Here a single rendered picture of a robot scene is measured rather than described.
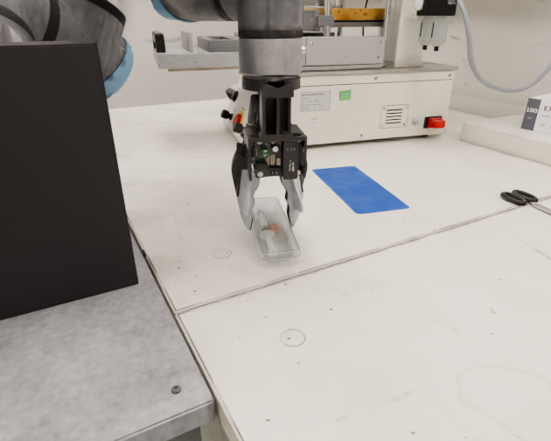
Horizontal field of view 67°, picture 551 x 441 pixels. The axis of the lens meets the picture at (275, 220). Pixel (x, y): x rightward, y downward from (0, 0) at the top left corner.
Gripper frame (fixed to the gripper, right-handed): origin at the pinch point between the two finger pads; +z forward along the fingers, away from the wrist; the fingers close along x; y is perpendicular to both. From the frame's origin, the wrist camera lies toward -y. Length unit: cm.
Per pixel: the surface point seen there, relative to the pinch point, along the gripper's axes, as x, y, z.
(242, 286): -5.2, 12.6, 2.8
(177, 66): -13.4, -43.7, -16.6
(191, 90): -15, -200, 13
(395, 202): 23.5, -8.1, 2.8
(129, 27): -43, -190, -21
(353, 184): 19.1, -17.8, 2.8
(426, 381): 9.6, 29.8, 2.8
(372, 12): 32, -51, -27
